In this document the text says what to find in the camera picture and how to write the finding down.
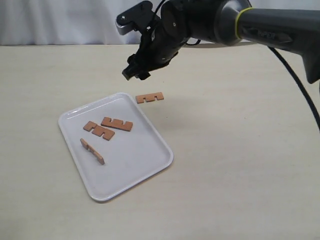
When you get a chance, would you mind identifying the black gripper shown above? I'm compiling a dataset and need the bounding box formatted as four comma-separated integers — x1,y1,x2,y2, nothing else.
122,0,191,81

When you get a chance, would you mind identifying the notched wooden piece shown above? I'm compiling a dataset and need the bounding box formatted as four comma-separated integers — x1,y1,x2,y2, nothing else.
80,138,105,165
83,121,115,141
100,117,133,132
135,92,164,104

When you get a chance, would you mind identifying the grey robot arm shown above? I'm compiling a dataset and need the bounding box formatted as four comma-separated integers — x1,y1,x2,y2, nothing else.
116,0,320,84

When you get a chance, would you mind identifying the white plastic tray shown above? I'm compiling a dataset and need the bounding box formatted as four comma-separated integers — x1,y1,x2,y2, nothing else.
58,92,174,202

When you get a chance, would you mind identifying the white backdrop curtain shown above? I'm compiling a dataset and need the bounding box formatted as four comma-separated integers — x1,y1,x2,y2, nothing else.
0,0,320,46

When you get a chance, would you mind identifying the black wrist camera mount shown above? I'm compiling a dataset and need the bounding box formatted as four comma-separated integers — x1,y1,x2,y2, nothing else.
115,0,160,36

